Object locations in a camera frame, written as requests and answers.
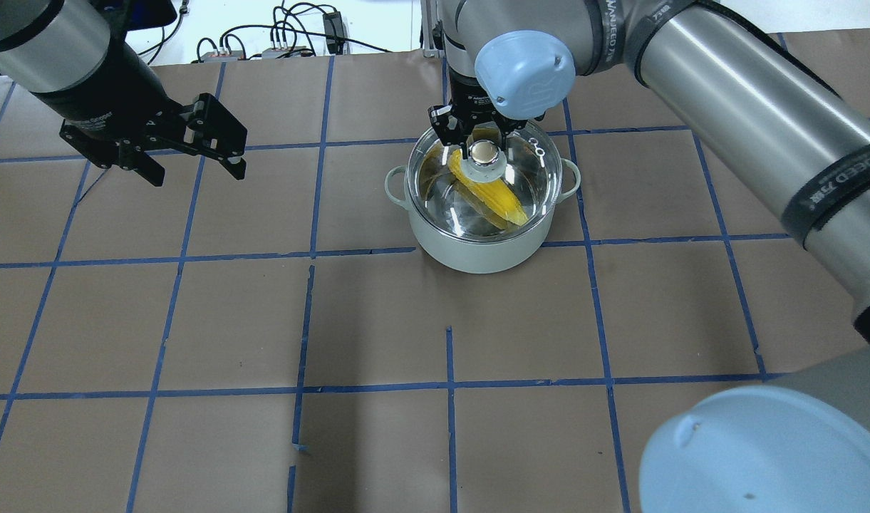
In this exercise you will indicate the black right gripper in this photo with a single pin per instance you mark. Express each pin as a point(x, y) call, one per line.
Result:
point(467, 95)

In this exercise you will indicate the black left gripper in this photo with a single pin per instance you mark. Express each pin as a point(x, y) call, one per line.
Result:
point(105, 91)

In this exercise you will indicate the glass pot lid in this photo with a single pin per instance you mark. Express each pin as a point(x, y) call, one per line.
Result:
point(531, 167)

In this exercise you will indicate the yellow corn cob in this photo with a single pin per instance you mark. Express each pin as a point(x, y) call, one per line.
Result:
point(496, 196)

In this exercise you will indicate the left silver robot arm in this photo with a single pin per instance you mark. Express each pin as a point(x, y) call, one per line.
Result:
point(47, 46)

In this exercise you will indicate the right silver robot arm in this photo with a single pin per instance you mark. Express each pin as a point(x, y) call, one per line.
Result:
point(800, 443)

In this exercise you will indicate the pale green cooking pot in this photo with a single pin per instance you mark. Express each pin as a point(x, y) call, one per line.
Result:
point(483, 257)

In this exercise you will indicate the black power adapter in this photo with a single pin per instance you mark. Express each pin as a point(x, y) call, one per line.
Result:
point(335, 31)

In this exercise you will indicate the brown paper table mat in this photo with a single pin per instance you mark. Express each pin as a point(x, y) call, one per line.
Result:
point(281, 343)

